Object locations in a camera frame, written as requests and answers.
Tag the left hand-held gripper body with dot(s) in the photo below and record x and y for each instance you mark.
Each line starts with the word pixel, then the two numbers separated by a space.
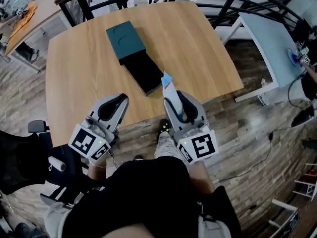
pixel 84 141

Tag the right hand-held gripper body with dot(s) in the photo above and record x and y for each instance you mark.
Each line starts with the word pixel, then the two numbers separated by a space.
pixel 201 145

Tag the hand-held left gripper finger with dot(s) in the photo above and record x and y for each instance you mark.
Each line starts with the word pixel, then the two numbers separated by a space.
pixel 99 104
pixel 120 116

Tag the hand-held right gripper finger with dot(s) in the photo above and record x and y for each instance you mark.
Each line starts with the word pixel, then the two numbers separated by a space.
pixel 173 119
pixel 196 110

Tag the white and blue tube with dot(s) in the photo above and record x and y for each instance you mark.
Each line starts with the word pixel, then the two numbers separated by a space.
pixel 171 90

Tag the teal and black sliding box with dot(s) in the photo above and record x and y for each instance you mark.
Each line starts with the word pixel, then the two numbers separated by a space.
pixel 126 41

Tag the person's right forearm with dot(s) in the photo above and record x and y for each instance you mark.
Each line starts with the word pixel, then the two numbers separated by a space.
pixel 201 180

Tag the person's left forearm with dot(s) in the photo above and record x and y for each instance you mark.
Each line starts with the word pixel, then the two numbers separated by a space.
pixel 95 173

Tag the person's black star-print shoe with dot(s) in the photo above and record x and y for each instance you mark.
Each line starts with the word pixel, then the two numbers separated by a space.
pixel 164 126

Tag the person's camouflage trouser leg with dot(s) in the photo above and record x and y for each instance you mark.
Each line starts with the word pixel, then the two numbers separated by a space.
pixel 166 145

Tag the wooden table with white legs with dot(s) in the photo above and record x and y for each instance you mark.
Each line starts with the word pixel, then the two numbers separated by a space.
pixel 81 83

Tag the black office chair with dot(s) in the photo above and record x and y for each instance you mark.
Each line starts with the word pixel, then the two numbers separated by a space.
pixel 19 162

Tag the person's black shirt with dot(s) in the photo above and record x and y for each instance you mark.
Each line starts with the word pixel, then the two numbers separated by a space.
pixel 148 195

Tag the light blue table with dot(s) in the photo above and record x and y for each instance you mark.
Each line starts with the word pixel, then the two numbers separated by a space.
pixel 267 41

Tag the black metal railing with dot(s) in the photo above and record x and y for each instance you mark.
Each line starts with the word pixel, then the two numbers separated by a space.
pixel 223 11

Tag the small white rack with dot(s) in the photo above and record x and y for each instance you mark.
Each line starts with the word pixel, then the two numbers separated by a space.
pixel 303 183

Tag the blue cloth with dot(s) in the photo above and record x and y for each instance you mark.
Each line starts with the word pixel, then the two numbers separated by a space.
pixel 293 57

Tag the orange cloth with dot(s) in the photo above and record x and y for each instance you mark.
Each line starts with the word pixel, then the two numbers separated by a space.
pixel 24 18

